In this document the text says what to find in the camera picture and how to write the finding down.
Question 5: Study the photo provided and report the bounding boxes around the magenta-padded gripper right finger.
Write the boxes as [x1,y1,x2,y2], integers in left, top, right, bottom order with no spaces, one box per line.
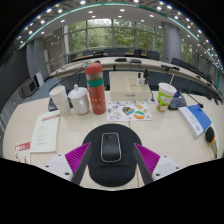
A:
[132,142,181,187]

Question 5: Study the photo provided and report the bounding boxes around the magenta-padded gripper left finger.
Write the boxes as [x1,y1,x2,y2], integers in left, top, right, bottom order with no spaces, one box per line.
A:
[44,142,93,186]

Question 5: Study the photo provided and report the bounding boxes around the black computer mouse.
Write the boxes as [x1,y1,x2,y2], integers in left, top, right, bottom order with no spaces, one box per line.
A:
[100,131,123,164]

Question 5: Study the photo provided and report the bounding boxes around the black mouse pad with wrist rest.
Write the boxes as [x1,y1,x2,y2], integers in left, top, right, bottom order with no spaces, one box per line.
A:
[81,123,143,188]

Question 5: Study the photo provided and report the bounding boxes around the cream paper booklet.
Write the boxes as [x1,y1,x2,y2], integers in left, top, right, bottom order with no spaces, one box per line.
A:
[29,110,62,154]

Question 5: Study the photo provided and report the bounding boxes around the colourful sticker sheet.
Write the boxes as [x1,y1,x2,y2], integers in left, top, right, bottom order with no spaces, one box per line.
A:
[106,100,154,122]

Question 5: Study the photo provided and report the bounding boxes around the red and white magazine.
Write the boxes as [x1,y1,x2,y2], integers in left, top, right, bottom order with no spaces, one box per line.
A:
[13,140,32,164]

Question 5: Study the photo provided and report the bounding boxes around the white lidded mug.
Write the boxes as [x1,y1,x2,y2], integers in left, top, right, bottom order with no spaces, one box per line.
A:
[67,83,90,116]

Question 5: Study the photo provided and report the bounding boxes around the stack of white paper cups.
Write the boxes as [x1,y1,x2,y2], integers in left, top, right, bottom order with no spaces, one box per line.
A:
[48,85,72,118]

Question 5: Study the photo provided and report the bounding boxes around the blue and white book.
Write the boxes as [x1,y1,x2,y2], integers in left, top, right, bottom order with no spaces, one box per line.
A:
[177,104,213,139]

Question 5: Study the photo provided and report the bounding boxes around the green and white paper cup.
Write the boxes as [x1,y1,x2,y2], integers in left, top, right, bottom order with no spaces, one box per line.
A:
[155,82,178,113]

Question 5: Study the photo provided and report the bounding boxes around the grey gooseneck microphone base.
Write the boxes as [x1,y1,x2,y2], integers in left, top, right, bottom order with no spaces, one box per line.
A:
[167,91,188,111]

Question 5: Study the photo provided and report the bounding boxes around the red drink bottle green band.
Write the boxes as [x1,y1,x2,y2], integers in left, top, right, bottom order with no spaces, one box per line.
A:
[83,62,107,116]

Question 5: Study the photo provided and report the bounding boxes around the cream desk organizer box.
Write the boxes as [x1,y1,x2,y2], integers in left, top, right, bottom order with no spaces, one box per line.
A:
[108,70,153,102]

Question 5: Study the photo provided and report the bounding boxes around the grey box appliance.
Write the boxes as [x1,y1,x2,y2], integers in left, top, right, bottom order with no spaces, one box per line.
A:
[19,79,38,98]

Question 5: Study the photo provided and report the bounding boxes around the white standing board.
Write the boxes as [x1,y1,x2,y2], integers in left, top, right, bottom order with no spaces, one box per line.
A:
[34,70,45,88]

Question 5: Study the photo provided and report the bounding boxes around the long curved conference desk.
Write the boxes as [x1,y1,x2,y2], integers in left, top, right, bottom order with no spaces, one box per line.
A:
[49,56,223,101]

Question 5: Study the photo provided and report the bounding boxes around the row of dark office chairs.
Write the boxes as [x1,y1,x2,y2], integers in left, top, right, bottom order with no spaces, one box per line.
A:
[68,48,203,73]

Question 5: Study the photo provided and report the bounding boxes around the ceiling lights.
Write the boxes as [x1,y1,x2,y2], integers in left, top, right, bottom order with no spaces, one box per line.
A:
[16,0,224,66]

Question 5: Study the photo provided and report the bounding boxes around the black brush with yellow handle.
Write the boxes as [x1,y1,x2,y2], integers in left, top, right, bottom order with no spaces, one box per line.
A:
[204,125,219,159]

